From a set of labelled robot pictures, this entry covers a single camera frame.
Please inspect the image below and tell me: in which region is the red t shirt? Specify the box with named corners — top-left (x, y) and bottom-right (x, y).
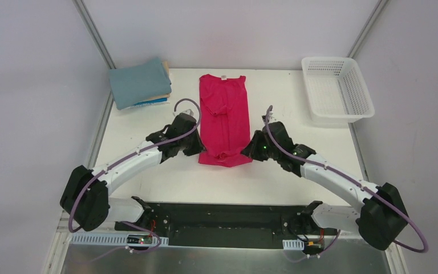
top-left (198, 74), bottom-right (252, 168)

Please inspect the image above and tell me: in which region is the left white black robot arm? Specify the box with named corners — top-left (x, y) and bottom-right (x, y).
top-left (59, 112), bottom-right (205, 231)

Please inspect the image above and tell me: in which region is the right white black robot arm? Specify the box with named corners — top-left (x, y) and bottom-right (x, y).
top-left (241, 122), bottom-right (408, 251)

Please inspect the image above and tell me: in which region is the folded blue white t shirt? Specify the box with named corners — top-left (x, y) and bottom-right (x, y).
top-left (128, 98), bottom-right (169, 108)

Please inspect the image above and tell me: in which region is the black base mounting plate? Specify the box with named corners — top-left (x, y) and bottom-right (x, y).
top-left (77, 198), bottom-right (379, 251)

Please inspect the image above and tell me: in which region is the folded beige t shirt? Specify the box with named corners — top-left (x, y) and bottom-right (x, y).
top-left (149, 61), bottom-right (170, 100)

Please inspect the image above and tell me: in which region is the folded teal t shirt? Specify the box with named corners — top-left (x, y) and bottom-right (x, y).
top-left (108, 57), bottom-right (172, 110)

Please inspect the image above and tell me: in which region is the white plastic basket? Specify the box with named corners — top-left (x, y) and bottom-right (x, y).
top-left (301, 57), bottom-right (375, 124)

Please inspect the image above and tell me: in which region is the right white cable duct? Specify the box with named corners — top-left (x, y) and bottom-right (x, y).
top-left (282, 239), bottom-right (305, 251)

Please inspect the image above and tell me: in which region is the white cable duct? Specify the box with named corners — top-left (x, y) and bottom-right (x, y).
top-left (282, 239), bottom-right (305, 251)
top-left (71, 233), bottom-right (169, 247)

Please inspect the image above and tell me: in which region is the left white cable duct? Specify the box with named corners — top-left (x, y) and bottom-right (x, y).
top-left (71, 233), bottom-right (169, 247)

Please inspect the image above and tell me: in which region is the aluminium frame rail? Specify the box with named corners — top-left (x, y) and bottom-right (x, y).
top-left (56, 207), bottom-right (398, 240)

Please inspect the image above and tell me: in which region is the right aluminium corner post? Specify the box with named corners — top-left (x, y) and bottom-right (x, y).
top-left (347, 0), bottom-right (390, 59)

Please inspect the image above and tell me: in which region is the aluminium corner post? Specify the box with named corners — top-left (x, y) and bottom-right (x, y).
top-left (72, 0), bottom-right (116, 69)
top-left (347, 0), bottom-right (390, 59)

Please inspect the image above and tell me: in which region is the left aluminium corner post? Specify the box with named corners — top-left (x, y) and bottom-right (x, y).
top-left (72, 0), bottom-right (116, 69)

